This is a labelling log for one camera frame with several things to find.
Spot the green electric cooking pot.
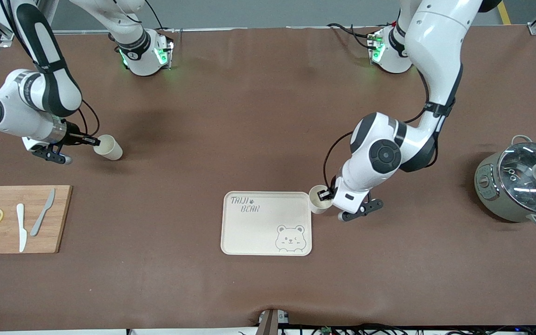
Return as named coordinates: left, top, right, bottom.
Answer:
left=474, top=135, right=536, bottom=228

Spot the bamboo cutting board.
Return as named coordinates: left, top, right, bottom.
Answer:
left=0, top=185, right=73, bottom=255

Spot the cream bear print tray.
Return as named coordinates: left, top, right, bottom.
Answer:
left=221, top=191, right=313, bottom=256

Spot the grey plastic knife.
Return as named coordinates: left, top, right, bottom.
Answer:
left=30, top=188, right=56, bottom=237

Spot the grey table edge bracket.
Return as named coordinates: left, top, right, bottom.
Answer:
left=258, top=308, right=290, bottom=335

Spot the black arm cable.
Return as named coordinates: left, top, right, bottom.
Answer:
left=78, top=99, right=101, bottom=140
left=322, top=60, right=464, bottom=189

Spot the glass pot lid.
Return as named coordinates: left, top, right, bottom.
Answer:
left=497, top=142, right=536, bottom=214

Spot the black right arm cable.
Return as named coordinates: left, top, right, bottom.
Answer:
left=78, top=99, right=101, bottom=140

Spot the black base cable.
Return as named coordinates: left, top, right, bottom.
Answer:
left=328, top=22, right=378, bottom=49

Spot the white plastic cup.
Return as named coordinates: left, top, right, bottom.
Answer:
left=93, top=134, right=123, bottom=161
left=308, top=185, right=333, bottom=214

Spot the white plastic knife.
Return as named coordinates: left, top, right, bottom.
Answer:
left=16, top=203, right=27, bottom=253

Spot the brown table mat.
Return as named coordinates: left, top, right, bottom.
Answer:
left=0, top=26, right=536, bottom=332

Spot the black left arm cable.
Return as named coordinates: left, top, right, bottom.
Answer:
left=322, top=60, right=464, bottom=189

